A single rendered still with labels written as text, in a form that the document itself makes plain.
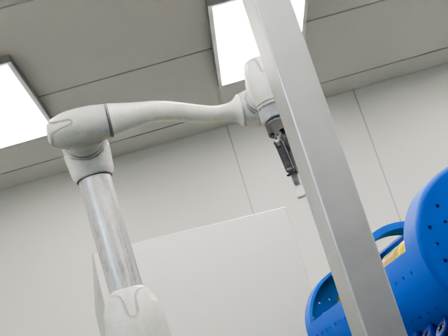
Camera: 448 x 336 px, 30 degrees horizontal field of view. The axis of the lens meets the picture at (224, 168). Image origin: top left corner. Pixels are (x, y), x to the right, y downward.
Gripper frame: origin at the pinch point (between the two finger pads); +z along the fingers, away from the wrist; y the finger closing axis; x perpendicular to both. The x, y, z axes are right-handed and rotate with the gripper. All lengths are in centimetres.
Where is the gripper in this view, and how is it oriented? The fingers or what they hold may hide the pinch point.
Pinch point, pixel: (299, 185)
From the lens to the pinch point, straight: 240.2
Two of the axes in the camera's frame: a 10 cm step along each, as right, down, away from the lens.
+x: -8.5, 3.8, 3.5
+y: 4.4, 1.5, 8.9
